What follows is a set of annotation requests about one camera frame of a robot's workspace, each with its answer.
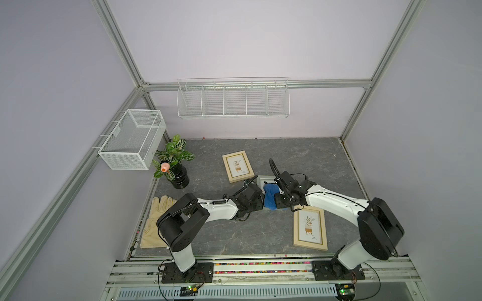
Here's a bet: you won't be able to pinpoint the blue microfibre cloth black trim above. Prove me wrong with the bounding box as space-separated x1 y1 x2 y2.
263 183 280 211

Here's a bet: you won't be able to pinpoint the green-grey picture frame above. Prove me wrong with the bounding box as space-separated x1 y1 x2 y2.
256 176 276 209

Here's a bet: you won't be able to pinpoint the beige picture frame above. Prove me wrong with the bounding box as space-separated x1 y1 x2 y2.
222 150 255 183

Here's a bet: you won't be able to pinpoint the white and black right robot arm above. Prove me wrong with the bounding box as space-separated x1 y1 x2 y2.
273 169 405 277

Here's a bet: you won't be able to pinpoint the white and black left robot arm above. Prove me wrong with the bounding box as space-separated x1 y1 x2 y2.
156 183 264 273

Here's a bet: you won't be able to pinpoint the black glossy plant vase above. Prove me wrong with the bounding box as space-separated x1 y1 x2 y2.
168 163 190 189

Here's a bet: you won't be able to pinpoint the green artificial plant pink flower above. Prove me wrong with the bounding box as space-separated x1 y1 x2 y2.
152 135 195 181

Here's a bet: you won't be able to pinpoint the left electronics board green led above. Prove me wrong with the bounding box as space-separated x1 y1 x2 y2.
179 286 198 297

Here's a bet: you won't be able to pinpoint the electronics board green led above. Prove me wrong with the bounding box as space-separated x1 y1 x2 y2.
335 283 356 300
179 286 198 297

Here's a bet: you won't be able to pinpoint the right electronics board green led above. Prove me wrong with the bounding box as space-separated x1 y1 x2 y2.
335 283 356 300

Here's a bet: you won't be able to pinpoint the light wood picture frame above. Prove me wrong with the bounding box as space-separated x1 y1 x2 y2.
294 206 328 251

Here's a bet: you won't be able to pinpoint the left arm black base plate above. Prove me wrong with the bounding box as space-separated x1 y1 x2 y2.
159 262 214 283

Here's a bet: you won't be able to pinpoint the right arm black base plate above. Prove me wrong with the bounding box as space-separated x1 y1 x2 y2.
311 260 365 282

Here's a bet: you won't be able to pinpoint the white vented cable duct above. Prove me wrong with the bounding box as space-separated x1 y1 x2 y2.
117 283 338 300

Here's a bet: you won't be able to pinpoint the long white wire shelf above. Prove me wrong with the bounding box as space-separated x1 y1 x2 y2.
176 77 291 119

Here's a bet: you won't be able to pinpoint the white wire basket left wall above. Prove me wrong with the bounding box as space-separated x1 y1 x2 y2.
98 109 166 171

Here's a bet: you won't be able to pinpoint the aluminium mounting rail front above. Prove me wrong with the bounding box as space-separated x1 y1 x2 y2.
106 256 421 287

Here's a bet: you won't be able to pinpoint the aluminium cage frame profiles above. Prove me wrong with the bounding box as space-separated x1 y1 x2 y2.
1 1 425 300

